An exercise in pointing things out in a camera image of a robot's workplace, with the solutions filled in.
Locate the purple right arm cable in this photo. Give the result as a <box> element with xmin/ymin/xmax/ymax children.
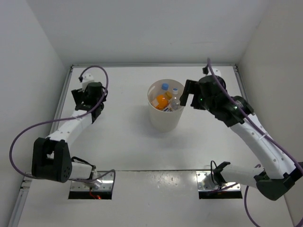
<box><xmin>207</xmin><ymin>58</ymin><xmax>303</xmax><ymax>227</ymax></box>

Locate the left aluminium frame rail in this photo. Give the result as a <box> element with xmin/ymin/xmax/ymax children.
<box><xmin>7</xmin><ymin>65</ymin><xmax>73</xmax><ymax>227</ymax></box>

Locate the clear unlabelled plastic bottle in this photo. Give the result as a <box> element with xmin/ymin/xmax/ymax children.
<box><xmin>172</xmin><ymin>88</ymin><xmax>178</xmax><ymax>96</ymax></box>

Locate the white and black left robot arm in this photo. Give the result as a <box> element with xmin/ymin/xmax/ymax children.
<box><xmin>31</xmin><ymin>73</ymin><xmax>107</xmax><ymax>183</ymax></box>

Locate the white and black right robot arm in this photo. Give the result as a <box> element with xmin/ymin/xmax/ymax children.
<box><xmin>180</xmin><ymin>66</ymin><xmax>303</xmax><ymax>201</ymax></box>

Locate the orange plastic bottle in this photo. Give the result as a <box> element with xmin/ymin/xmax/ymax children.
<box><xmin>152</xmin><ymin>91</ymin><xmax>172</xmax><ymax>110</ymax></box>

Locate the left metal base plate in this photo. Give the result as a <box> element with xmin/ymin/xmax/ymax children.
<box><xmin>70</xmin><ymin>172</ymin><xmax>115</xmax><ymax>192</ymax></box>

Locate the clear bottle white label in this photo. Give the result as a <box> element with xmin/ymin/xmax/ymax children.
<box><xmin>163</xmin><ymin>98</ymin><xmax>182</xmax><ymax>112</ymax></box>

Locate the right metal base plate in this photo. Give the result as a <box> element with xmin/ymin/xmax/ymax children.
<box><xmin>196</xmin><ymin>170</ymin><xmax>241</xmax><ymax>192</ymax></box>

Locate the clear bottle blue label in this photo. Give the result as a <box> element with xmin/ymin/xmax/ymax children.
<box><xmin>151</xmin><ymin>83</ymin><xmax>169</xmax><ymax>105</ymax></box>

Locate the metal base plate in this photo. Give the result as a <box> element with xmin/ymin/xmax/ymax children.
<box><xmin>70</xmin><ymin>172</ymin><xmax>115</xmax><ymax>192</ymax></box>
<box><xmin>196</xmin><ymin>170</ymin><xmax>241</xmax><ymax>192</ymax></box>

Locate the black right base cable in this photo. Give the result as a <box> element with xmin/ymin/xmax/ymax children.
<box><xmin>210</xmin><ymin>160</ymin><xmax>223</xmax><ymax>185</ymax></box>

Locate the cream plastic bin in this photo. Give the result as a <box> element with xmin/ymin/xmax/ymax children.
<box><xmin>147</xmin><ymin>79</ymin><xmax>184</xmax><ymax>132</ymax></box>

